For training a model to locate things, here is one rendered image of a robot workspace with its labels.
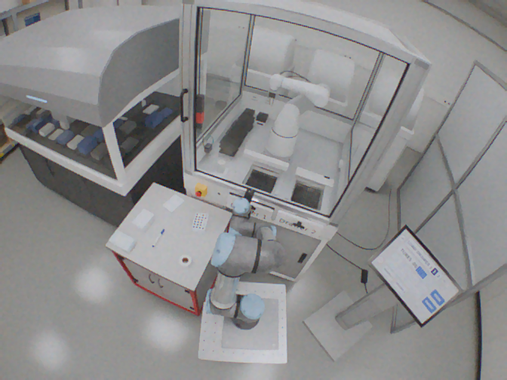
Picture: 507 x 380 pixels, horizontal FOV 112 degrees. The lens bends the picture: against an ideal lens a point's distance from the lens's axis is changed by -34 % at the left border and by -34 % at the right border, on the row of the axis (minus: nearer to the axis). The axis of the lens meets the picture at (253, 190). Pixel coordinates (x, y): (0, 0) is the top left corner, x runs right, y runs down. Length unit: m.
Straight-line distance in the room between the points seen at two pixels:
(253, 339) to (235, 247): 0.69
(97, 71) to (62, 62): 0.35
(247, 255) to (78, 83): 1.19
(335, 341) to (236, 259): 1.65
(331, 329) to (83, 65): 2.52
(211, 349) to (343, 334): 1.31
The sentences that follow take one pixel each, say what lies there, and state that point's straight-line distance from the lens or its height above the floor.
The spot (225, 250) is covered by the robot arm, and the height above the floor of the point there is 1.41.
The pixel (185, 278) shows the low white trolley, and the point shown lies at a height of 0.76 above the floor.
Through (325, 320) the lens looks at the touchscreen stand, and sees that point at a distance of 2.32.
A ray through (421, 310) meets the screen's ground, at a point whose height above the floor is 1.01.
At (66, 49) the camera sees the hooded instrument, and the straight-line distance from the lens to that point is 1.69.
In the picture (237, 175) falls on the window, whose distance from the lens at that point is 1.48.
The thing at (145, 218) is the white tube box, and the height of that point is 0.81.
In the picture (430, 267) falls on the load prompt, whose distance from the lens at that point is 1.52.
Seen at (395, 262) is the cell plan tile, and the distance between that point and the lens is 1.51.
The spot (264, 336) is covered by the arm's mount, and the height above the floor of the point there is 0.76.
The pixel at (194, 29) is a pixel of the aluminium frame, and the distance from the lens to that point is 1.17.
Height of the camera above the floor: 2.12
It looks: 48 degrees down
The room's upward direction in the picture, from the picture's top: 12 degrees clockwise
